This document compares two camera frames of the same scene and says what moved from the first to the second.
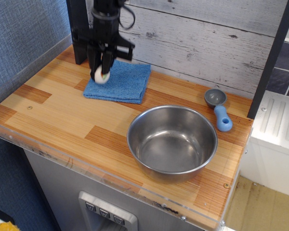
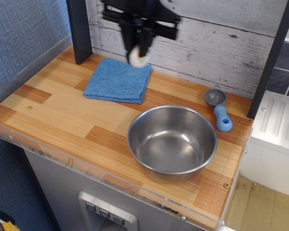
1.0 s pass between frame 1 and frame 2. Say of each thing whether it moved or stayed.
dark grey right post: stayed
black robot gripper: moved
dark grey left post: stayed
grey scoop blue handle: stayed
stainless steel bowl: stayed
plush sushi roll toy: moved
